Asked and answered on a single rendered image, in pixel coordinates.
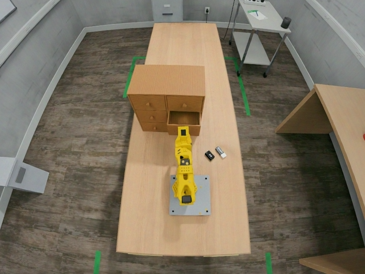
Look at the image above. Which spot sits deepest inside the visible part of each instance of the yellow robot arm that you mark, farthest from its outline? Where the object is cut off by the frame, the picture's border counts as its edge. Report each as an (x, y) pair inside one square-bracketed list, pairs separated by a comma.
[(184, 183)]

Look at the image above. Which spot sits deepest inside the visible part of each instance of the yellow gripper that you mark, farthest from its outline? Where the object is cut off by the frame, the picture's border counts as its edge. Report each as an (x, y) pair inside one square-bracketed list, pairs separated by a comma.
[(183, 140)]

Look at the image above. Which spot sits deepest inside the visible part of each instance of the brown wooden chest of drawers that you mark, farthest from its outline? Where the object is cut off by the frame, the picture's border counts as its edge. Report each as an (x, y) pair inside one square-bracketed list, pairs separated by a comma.
[(167, 80)]

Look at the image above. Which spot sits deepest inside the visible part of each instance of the white eraser with black sleeve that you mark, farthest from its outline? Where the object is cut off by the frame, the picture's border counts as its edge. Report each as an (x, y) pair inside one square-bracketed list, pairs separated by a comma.
[(220, 152)]

